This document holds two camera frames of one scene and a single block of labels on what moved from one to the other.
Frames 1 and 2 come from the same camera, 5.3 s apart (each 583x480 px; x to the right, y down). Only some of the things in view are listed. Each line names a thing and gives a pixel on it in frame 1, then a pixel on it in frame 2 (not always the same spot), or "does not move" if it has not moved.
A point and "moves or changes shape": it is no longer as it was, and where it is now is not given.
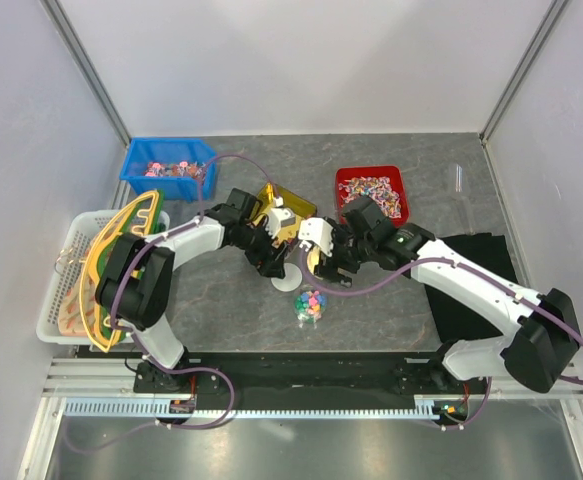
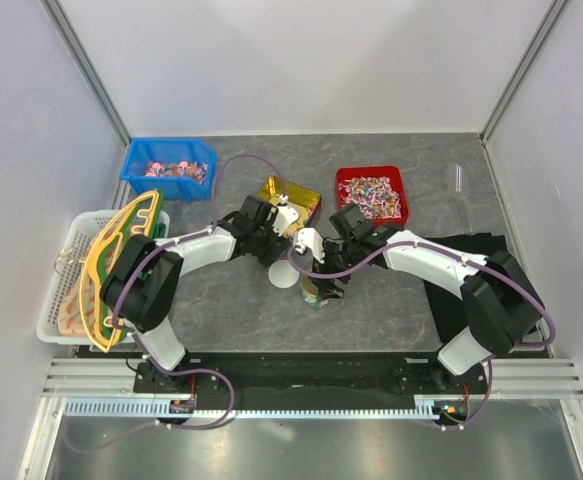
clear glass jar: [309, 305] moves or changes shape
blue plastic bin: [180, 168] does not move
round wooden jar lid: [313, 258] moves or changes shape
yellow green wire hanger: [140, 216] does not move
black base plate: [306, 374] does not move
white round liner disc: [292, 279] does not move
